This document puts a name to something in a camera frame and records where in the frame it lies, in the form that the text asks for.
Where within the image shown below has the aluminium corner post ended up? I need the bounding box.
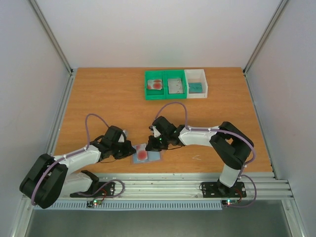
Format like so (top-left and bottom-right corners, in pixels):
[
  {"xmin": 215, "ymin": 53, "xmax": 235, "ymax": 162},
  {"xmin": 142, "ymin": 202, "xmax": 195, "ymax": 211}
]
[
  {"xmin": 243, "ymin": 0, "xmax": 290, "ymax": 75},
  {"xmin": 27, "ymin": 0, "xmax": 75, "ymax": 75}
]

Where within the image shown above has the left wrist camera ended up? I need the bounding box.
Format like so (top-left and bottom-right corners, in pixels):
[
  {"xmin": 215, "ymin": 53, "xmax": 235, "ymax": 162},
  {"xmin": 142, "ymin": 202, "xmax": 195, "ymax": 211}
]
[{"xmin": 118, "ymin": 130, "xmax": 128, "ymax": 143}]

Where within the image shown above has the middle green bin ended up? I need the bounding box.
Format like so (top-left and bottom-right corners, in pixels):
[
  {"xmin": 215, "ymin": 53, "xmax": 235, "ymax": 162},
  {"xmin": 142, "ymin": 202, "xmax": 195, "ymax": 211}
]
[{"xmin": 164, "ymin": 70, "xmax": 187, "ymax": 99}]

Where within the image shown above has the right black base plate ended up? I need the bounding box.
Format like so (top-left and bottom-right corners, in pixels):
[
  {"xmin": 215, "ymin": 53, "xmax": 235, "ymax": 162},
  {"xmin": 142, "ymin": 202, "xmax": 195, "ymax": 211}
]
[{"xmin": 199, "ymin": 181, "xmax": 247, "ymax": 198}]

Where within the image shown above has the teal card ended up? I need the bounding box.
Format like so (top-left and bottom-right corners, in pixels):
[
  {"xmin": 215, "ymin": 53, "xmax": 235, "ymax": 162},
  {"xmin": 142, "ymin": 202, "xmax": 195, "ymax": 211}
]
[{"xmin": 188, "ymin": 82, "xmax": 203, "ymax": 94}]

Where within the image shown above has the green bin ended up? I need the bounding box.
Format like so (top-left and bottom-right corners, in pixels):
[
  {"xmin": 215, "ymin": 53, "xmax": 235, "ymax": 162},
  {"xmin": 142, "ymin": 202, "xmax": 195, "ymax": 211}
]
[
  {"xmin": 164, "ymin": 70, "xmax": 187, "ymax": 99},
  {"xmin": 144, "ymin": 70, "xmax": 166, "ymax": 100}
]

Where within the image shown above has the white bin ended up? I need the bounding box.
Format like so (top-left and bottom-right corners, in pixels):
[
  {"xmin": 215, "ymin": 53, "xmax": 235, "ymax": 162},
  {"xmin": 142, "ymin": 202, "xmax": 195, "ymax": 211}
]
[{"xmin": 184, "ymin": 69, "xmax": 208, "ymax": 99}]

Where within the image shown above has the circuit board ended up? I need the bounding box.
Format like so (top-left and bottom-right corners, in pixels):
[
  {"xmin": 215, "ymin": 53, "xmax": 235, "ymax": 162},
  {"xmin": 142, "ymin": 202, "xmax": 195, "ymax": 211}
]
[
  {"xmin": 222, "ymin": 199, "xmax": 241, "ymax": 206},
  {"xmin": 86, "ymin": 200, "xmax": 103, "ymax": 208}
]

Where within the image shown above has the red patterned card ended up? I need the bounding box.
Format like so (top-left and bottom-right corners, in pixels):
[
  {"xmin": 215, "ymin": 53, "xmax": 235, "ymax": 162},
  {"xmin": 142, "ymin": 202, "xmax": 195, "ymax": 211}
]
[{"xmin": 146, "ymin": 79, "xmax": 163, "ymax": 90}]

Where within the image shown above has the right circuit board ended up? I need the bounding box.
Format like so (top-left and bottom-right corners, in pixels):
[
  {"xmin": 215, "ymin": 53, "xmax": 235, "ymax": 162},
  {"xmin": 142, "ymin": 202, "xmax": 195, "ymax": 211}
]
[{"xmin": 222, "ymin": 199, "xmax": 241, "ymax": 206}]

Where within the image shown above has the red circles card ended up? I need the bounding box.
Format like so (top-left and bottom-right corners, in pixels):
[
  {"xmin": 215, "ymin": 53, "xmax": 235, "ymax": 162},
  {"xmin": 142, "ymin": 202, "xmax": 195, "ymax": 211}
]
[{"xmin": 133, "ymin": 143, "xmax": 148, "ymax": 162}]

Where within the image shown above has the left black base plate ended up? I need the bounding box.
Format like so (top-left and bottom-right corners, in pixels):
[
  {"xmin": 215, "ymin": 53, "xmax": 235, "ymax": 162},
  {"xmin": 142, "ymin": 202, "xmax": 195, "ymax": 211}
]
[{"xmin": 70, "ymin": 182, "xmax": 115, "ymax": 198}]

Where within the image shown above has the grey slotted cable duct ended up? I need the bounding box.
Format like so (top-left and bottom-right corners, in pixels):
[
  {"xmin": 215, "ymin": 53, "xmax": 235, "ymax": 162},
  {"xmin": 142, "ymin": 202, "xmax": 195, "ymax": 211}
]
[{"xmin": 48, "ymin": 200, "xmax": 222, "ymax": 211}]

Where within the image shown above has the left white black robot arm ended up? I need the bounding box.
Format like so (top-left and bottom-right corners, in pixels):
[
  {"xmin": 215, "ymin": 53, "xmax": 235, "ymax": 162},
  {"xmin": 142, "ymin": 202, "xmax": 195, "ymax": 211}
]
[{"xmin": 19, "ymin": 126, "xmax": 136, "ymax": 209}]

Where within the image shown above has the right aluminium corner post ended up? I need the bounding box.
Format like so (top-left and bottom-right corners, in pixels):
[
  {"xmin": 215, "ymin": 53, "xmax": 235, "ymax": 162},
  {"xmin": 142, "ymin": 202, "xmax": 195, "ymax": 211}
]
[{"xmin": 243, "ymin": 0, "xmax": 290, "ymax": 75}]

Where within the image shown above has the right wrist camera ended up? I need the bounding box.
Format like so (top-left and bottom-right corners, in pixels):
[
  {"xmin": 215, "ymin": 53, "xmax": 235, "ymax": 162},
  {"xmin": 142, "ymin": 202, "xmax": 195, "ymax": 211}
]
[{"xmin": 149, "ymin": 126, "xmax": 161, "ymax": 138}]

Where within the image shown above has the left circuit board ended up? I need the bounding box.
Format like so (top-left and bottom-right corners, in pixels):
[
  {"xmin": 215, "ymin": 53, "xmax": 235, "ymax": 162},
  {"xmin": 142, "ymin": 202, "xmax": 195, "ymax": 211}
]
[{"xmin": 86, "ymin": 200, "xmax": 103, "ymax": 208}]

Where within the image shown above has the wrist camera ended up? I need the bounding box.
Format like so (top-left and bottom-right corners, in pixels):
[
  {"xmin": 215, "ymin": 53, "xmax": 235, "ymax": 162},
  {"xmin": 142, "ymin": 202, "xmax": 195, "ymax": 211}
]
[
  {"xmin": 149, "ymin": 126, "xmax": 161, "ymax": 138},
  {"xmin": 118, "ymin": 130, "xmax": 128, "ymax": 143}
]

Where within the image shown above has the left green bin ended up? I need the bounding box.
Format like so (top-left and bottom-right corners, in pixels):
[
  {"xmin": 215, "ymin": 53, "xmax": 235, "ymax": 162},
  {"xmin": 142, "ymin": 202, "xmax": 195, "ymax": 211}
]
[{"xmin": 144, "ymin": 70, "xmax": 166, "ymax": 100}]

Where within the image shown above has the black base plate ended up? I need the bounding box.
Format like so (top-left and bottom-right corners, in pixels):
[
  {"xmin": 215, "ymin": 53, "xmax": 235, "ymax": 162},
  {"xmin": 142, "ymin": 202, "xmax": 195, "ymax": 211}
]
[
  {"xmin": 70, "ymin": 182, "xmax": 115, "ymax": 198},
  {"xmin": 199, "ymin": 181, "xmax": 247, "ymax": 198}
]

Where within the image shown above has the card with magnetic stripe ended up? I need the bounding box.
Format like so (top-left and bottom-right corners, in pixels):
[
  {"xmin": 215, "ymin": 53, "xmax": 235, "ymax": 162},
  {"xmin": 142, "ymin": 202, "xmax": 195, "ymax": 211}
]
[{"xmin": 167, "ymin": 78, "xmax": 184, "ymax": 94}]

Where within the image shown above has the left aluminium corner post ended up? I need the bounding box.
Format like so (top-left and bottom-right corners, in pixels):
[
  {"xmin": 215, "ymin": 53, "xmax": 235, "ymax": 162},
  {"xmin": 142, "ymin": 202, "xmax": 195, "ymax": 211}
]
[{"xmin": 27, "ymin": 0, "xmax": 75, "ymax": 75}]

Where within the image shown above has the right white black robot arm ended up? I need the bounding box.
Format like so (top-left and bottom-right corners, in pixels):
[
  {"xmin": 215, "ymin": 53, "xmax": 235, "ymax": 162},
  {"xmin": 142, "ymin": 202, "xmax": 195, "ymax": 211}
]
[{"xmin": 146, "ymin": 116, "xmax": 255, "ymax": 196}]

